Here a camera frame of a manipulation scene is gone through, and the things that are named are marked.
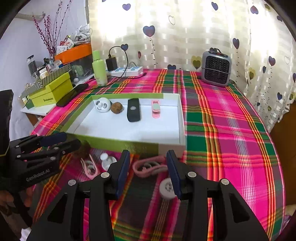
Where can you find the grey mini heater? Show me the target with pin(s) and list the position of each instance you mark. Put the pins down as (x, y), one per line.
(216, 67)

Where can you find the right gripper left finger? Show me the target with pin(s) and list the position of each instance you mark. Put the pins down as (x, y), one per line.
(64, 217)

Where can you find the white grey round hook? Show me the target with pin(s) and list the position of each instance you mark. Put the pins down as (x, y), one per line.
(106, 161)

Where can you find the chevron pattern box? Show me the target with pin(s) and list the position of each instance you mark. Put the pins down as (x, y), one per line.
(41, 83)

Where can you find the pink earhook clip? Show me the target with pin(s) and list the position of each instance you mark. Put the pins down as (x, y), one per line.
(89, 167)

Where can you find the green white cardboard tray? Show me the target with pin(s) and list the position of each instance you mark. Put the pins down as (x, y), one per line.
(113, 132)

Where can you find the white round jar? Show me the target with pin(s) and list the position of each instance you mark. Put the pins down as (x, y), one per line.
(166, 189)

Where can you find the plaid bedspread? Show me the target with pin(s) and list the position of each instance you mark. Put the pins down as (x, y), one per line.
(225, 138)

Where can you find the dried flower branches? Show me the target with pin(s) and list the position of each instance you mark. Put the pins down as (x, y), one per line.
(50, 31)

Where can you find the black smartphone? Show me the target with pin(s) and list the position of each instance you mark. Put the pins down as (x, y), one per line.
(71, 95)

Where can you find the green lotion bottle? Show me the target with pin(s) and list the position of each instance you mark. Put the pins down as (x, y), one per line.
(99, 69)

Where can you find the pink loop clip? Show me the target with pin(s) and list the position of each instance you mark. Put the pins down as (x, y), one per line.
(150, 166)

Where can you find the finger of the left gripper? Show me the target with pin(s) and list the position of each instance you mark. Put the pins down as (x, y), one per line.
(56, 151)
(39, 141)

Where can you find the white panda case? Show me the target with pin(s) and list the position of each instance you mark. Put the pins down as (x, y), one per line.
(103, 105)

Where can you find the black rectangular device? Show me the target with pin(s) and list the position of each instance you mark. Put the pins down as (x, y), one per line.
(133, 110)

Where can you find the lime green shoebox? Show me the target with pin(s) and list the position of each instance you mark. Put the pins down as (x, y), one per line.
(52, 92)

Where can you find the brown walnut in tray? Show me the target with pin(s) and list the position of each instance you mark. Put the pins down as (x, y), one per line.
(116, 108)

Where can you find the pink green clip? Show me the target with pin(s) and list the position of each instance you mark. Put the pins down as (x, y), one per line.
(155, 109)

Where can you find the black charger plug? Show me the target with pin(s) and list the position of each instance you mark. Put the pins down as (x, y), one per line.
(111, 64)

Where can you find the heart pattern curtain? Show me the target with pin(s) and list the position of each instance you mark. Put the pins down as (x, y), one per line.
(166, 34)

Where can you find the orange lidded storage box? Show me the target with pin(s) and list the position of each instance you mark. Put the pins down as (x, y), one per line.
(74, 53)

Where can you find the white power strip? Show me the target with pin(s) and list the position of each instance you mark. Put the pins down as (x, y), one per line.
(129, 72)

